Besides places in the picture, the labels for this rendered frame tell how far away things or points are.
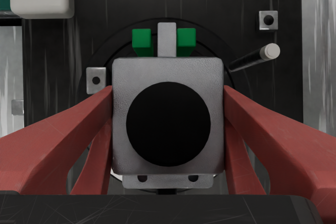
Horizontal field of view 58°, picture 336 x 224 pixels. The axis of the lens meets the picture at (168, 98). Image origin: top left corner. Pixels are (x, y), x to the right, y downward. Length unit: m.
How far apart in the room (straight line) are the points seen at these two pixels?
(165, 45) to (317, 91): 0.18
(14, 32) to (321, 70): 0.30
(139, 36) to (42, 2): 0.10
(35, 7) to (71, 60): 0.05
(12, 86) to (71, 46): 0.10
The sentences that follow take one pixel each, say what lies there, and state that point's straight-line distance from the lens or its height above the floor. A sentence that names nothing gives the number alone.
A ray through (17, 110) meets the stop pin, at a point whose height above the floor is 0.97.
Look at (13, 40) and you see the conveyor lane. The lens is 0.35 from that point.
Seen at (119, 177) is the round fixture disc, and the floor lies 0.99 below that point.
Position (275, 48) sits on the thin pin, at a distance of 0.17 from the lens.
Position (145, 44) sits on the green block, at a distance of 0.19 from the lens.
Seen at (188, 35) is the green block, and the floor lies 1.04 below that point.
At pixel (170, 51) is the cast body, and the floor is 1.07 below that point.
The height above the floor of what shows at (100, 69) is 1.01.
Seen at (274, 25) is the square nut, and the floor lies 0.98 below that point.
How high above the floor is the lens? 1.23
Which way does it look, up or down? 89 degrees down
